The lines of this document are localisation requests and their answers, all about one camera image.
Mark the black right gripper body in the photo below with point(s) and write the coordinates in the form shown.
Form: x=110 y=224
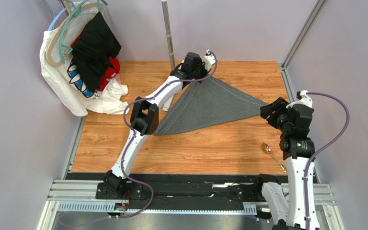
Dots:
x=270 y=109

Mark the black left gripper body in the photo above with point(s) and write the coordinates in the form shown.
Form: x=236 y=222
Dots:
x=200 y=72

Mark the grey cloth napkin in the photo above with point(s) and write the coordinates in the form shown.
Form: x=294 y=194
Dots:
x=205 y=104

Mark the iridescent metal spoon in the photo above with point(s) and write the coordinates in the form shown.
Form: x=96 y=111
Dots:
x=267 y=149

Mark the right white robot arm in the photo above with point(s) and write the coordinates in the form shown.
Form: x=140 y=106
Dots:
x=297 y=211

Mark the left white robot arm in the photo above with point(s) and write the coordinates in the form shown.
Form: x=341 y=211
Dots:
x=144 y=119

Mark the white stand base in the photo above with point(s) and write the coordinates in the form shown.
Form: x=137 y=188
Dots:
x=168 y=104

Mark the silver metal stand pole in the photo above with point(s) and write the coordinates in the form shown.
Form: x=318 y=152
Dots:
x=166 y=17

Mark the red garment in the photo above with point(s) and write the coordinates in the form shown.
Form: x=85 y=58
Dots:
x=109 y=75

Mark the black garment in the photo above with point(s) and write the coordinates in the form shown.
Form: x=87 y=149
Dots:
x=97 y=26

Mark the teal clothes hanger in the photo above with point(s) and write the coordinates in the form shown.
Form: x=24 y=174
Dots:
x=77 y=24

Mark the white T-shirt with print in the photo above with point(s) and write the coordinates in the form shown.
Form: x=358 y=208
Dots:
x=67 y=85

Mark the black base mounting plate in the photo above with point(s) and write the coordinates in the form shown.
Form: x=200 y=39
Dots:
x=198 y=192

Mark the beige clothes hanger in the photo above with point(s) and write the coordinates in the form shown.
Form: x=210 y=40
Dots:
x=57 y=40

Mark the blue clothes hanger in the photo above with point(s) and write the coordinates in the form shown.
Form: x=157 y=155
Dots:
x=56 y=17

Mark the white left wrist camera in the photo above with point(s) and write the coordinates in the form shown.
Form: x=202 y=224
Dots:
x=208 y=60

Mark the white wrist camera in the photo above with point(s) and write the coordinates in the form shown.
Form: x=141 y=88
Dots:
x=208 y=60
x=303 y=99

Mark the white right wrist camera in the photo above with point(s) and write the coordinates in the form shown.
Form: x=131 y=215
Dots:
x=303 y=99

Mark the aluminium corner post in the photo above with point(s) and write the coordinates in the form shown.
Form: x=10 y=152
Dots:
x=314 y=14

